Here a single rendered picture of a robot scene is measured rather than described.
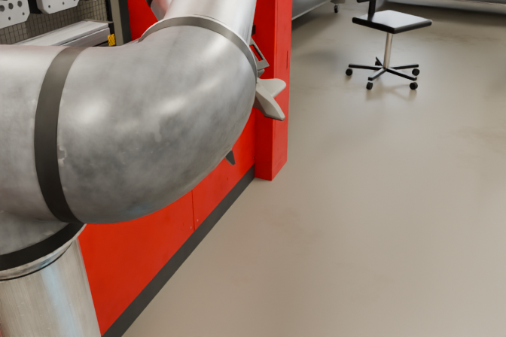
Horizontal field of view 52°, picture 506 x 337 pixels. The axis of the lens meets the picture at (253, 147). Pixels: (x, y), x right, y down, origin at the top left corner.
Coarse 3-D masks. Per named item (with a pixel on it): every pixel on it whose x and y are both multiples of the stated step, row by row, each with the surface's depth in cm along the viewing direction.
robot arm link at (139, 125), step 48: (192, 0) 41; (240, 0) 44; (96, 48) 32; (144, 48) 33; (192, 48) 34; (240, 48) 37; (96, 96) 29; (144, 96) 30; (192, 96) 32; (240, 96) 35; (96, 144) 29; (144, 144) 30; (192, 144) 32; (96, 192) 30; (144, 192) 31
